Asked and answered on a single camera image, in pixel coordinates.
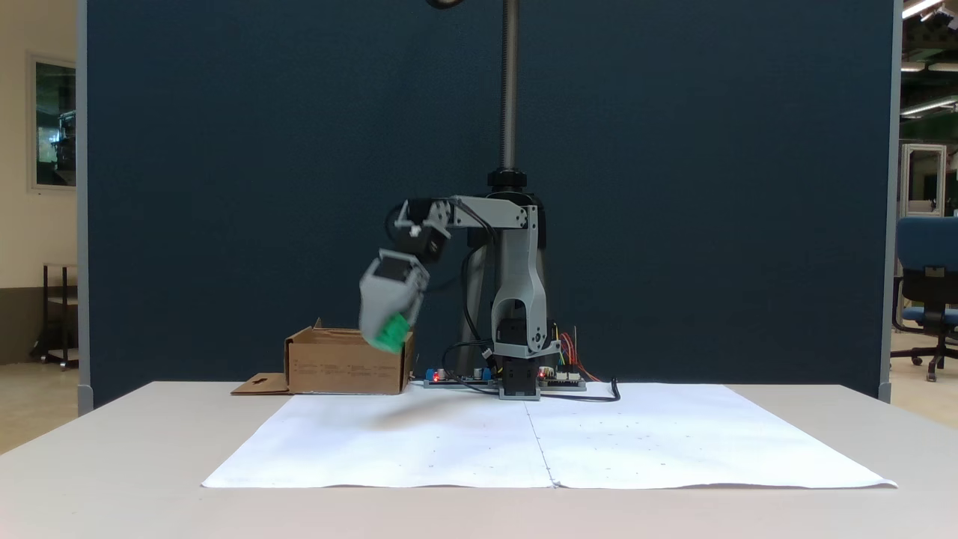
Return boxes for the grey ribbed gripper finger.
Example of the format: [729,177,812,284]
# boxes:
[359,271,411,342]

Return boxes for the green die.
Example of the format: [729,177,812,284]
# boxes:
[373,313,414,354]

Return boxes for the brown cardboard box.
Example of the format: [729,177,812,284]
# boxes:
[231,318,417,396]

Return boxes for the blue circuit board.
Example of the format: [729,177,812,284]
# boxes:
[423,365,499,389]

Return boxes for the dark blue partition panel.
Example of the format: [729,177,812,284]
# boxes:
[77,0,903,409]

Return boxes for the black tripod with metal column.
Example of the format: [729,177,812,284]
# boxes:
[419,0,549,360]

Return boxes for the white paper sheet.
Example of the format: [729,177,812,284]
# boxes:
[201,383,897,490]

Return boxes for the dark shelf cart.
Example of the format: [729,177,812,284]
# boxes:
[30,262,79,370]

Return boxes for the framed window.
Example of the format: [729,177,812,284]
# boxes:
[28,52,77,192]

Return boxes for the blue office chair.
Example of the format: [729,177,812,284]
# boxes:
[891,217,958,383]

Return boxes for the circuit board with coloured wires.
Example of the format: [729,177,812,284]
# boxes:
[540,322,601,392]

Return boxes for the long black cable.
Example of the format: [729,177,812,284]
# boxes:
[540,378,621,404]

